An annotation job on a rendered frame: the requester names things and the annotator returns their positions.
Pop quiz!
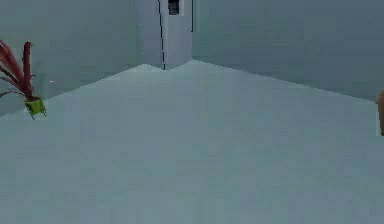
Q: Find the red house plant green pot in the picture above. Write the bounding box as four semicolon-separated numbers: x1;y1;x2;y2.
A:
0;39;48;121

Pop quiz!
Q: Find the brown rounded object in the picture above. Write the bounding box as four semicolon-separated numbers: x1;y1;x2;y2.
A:
375;89;384;137

